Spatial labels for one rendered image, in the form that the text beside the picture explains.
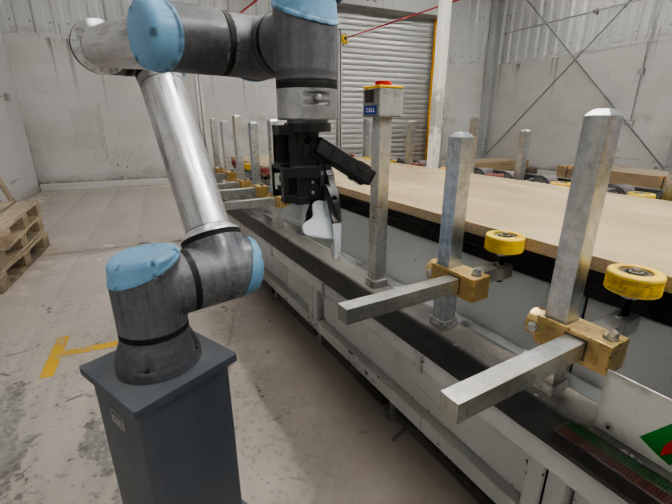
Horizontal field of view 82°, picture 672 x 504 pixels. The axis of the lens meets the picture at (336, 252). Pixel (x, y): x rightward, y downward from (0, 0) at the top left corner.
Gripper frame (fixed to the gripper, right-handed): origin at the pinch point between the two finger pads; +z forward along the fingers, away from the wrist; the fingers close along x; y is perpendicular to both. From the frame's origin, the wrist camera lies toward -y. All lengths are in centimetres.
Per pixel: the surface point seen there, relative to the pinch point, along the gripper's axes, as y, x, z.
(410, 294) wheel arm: -16.3, 3.5, 10.4
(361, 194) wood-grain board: -40, -64, 5
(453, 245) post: -29.9, -1.9, 4.1
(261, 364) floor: -8, -106, 94
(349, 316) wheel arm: -2.9, 5.1, 11.4
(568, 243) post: -32.0, 21.0, -2.7
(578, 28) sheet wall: -749, -536, -192
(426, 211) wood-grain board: -44, -31, 4
